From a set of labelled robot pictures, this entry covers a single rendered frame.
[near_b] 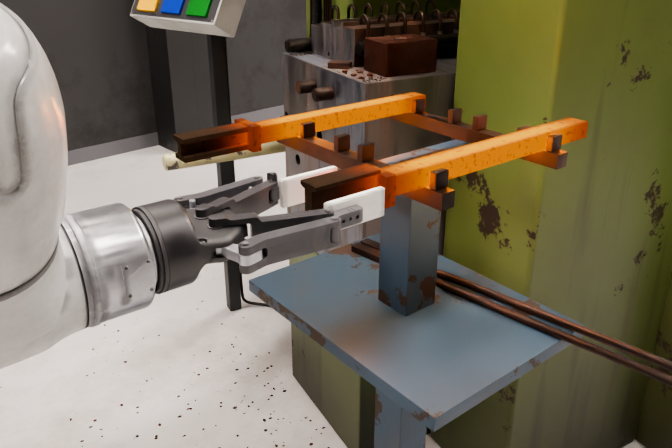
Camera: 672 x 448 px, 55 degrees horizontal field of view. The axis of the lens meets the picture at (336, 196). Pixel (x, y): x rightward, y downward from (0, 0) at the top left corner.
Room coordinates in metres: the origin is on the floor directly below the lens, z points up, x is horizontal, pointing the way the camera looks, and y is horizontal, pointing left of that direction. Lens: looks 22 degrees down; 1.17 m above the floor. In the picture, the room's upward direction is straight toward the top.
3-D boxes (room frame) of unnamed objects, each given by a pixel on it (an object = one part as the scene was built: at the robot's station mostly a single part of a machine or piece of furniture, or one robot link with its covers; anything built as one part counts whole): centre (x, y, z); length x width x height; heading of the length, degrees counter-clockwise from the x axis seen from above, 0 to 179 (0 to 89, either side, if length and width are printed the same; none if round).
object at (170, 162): (1.69, 0.25, 0.62); 0.44 x 0.05 x 0.05; 118
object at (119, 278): (0.46, 0.18, 0.93); 0.09 x 0.06 x 0.09; 37
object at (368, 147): (0.83, -0.10, 0.93); 0.23 x 0.06 x 0.02; 128
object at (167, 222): (0.50, 0.12, 0.93); 0.09 x 0.08 x 0.07; 127
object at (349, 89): (1.48, -0.21, 0.69); 0.56 x 0.38 x 0.45; 118
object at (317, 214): (0.52, 0.06, 0.93); 0.11 x 0.01 x 0.04; 106
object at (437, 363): (0.83, -0.10, 0.66); 0.40 x 0.30 x 0.02; 38
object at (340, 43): (1.53, -0.18, 0.96); 0.42 x 0.20 x 0.09; 118
